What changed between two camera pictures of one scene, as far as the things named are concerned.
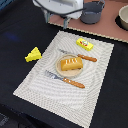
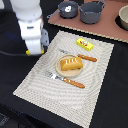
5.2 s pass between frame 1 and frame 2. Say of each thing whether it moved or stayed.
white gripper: moved
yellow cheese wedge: moved
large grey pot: stayed
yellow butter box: stayed
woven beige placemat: stayed
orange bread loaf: stayed
